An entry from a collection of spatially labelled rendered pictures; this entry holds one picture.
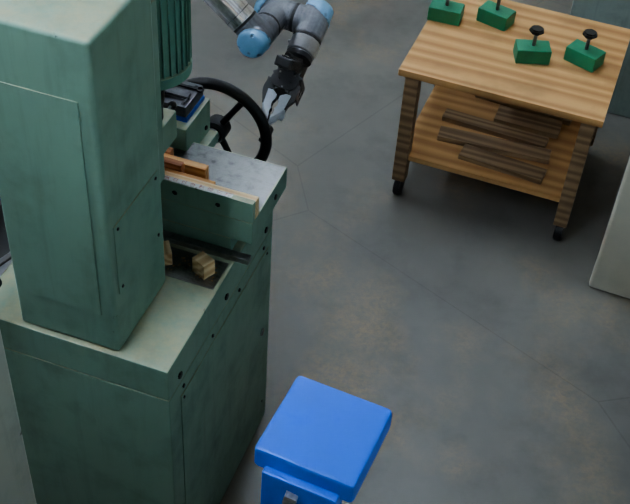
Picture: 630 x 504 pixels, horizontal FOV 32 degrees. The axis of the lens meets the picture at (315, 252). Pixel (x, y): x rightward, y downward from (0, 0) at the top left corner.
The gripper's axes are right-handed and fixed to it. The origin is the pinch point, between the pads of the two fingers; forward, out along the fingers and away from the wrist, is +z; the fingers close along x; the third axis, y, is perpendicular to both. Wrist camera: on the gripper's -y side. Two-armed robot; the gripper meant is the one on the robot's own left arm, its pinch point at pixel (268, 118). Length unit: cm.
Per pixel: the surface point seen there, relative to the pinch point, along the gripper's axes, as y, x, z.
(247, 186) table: -22.4, -8.7, 25.7
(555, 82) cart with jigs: 69, -60, -70
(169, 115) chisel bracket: -38.5, 8.6, 21.8
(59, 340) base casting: -35, 10, 74
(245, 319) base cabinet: 4, -14, 48
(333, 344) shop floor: 76, -25, 32
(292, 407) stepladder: -82, -46, 76
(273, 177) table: -20.1, -12.6, 20.9
